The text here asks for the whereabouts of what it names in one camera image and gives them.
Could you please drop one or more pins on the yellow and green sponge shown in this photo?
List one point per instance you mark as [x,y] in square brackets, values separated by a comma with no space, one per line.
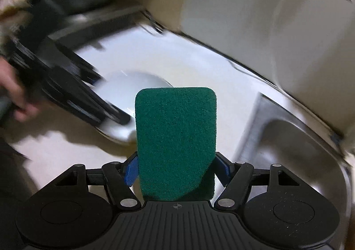
[174,133]

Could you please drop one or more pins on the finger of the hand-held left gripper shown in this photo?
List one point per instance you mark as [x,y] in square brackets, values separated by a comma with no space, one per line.
[83,69]
[116,115]

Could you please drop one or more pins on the person's left hand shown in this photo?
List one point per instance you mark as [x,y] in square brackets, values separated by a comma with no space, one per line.
[8,80]

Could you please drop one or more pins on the stainless steel sink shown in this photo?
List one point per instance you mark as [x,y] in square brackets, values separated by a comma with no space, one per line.
[291,161]

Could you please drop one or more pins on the grey induction cooker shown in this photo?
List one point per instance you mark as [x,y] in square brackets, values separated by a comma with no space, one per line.
[97,22]

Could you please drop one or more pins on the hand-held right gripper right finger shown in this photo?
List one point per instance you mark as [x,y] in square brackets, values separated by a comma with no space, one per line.
[223,169]

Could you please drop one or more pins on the white bowl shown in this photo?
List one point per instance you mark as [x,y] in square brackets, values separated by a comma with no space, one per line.
[133,86]

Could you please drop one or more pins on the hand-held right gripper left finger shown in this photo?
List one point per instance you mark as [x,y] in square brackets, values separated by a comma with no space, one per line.
[130,175]

